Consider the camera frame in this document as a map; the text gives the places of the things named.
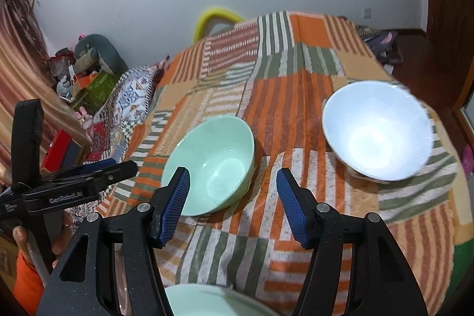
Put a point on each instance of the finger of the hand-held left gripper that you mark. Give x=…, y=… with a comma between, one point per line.
x=96, y=165
x=118, y=171

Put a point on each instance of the dark cloth pile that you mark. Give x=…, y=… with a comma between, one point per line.
x=385, y=45

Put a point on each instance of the striped orange tablecloth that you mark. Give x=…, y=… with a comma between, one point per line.
x=296, y=79

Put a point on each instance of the patchwork printed blanket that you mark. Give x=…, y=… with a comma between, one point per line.
x=126, y=94

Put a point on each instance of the yellow hoop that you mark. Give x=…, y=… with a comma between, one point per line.
x=202, y=21

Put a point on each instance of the red board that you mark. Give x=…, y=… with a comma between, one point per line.
x=59, y=145

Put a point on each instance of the pink bunny toy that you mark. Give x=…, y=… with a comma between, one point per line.
x=86, y=119

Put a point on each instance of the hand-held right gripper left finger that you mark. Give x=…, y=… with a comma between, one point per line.
x=176, y=205

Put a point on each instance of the person's left hand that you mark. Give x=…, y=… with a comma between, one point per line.
x=63, y=234

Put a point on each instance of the pink slipper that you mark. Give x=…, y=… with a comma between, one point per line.
x=468, y=160

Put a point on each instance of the brown wooden door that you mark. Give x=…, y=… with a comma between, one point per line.
x=444, y=5

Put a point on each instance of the wall socket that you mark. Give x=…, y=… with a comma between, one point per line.
x=367, y=13

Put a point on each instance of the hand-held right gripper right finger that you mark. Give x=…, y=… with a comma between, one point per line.
x=292, y=205

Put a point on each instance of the green bowl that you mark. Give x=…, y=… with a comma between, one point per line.
x=211, y=153

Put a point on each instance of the white bowl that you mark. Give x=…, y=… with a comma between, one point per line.
x=374, y=131

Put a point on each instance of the green cardboard box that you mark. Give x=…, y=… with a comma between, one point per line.
x=98, y=86

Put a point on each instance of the striped brown curtain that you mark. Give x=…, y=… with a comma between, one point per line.
x=22, y=53

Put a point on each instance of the green plate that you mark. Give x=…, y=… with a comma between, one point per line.
x=214, y=301

